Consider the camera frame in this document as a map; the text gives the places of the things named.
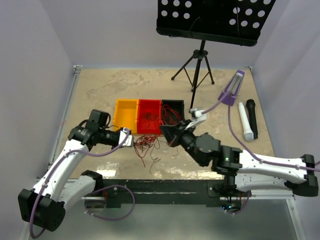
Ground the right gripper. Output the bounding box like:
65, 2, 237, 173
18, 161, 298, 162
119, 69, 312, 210
160, 118, 206, 166

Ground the red plastic bin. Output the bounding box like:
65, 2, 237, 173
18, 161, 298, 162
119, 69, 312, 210
137, 99, 162, 135

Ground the orange plastic bin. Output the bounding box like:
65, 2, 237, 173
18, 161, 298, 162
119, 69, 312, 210
113, 98, 139, 134

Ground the black plastic bin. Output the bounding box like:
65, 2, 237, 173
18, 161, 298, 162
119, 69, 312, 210
161, 99, 185, 125

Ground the small brown cable clump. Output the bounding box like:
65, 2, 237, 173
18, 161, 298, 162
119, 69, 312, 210
142, 112, 159, 131

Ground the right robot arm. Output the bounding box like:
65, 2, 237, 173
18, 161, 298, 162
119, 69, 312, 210
160, 120, 320, 197

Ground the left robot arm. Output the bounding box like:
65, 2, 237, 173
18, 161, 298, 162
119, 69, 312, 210
18, 109, 133, 232

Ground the purple metronome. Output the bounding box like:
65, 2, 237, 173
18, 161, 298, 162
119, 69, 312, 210
218, 70, 245, 107

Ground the white microphone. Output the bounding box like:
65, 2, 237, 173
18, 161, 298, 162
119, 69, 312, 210
238, 102, 254, 142

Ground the black microphone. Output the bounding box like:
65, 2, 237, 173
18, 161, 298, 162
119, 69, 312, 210
246, 99, 258, 140

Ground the black music stand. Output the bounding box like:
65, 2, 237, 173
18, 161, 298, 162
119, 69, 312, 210
156, 0, 275, 93

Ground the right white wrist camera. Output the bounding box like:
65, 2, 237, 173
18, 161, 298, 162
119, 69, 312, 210
185, 108, 207, 130

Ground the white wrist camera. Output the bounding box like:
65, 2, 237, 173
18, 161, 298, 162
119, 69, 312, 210
118, 127, 134, 148
185, 108, 207, 130

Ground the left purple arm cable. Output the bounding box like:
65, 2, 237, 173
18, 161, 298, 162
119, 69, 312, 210
29, 127, 131, 239

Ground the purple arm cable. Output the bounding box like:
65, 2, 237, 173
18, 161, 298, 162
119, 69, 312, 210
29, 127, 131, 239
202, 94, 320, 173

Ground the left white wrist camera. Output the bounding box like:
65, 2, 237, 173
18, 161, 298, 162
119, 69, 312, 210
118, 127, 134, 148

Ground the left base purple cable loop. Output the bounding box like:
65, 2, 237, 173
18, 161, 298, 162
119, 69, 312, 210
83, 184, 136, 221

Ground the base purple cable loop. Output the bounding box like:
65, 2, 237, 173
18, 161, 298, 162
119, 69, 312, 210
83, 184, 136, 221
224, 192, 251, 215

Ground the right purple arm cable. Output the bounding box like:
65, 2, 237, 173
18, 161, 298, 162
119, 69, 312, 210
202, 94, 320, 173

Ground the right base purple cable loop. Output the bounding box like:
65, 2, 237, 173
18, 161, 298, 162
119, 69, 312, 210
224, 192, 251, 215

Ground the aluminium frame rail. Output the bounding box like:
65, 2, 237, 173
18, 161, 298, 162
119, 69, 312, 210
30, 177, 297, 201

